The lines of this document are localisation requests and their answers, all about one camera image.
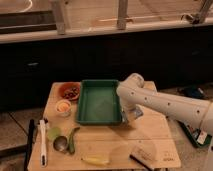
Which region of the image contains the blue-grey sponge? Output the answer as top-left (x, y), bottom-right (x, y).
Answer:
top-left (122, 107), bottom-right (143, 123)

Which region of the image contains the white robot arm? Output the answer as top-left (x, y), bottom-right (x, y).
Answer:
top-left (116, 73), bottom-right (213, 171)

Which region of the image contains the green plastic tray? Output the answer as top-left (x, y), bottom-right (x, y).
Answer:
top-left (76, 80), bottom-right (122, 125)

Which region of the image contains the orange bowl with beans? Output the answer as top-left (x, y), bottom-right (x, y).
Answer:
top-left (58, 82), bottom-right (80, 101)

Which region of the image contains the yellow banana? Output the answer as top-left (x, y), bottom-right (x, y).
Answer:
top-left (81, 157), bottom-right (110, 166)

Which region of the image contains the small cup with orange content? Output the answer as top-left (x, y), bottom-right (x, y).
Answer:
top-left (55, 99), bottom-right (71, 117)

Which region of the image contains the green cucumber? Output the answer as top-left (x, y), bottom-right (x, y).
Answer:
top-left (68, 127), bottom-right (80, 154)

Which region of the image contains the wooden brush with black bristles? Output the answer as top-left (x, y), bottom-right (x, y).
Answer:
top-left (129, 147), bottom-right (156, 171)

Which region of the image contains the black device on floor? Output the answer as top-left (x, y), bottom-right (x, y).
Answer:
top-left (178, 86), bottom-right (204, 99)

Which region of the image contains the small metal cup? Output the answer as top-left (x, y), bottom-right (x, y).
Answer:
top-left (53, 136), bottom-right (68, 153)

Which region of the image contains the light green cup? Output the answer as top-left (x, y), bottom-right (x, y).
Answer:
top-left (47, 127), bottom-right (61, 141)

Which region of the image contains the green bin with items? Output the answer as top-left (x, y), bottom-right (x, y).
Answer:
top-left (179, 123), bottom-right (211, 148)

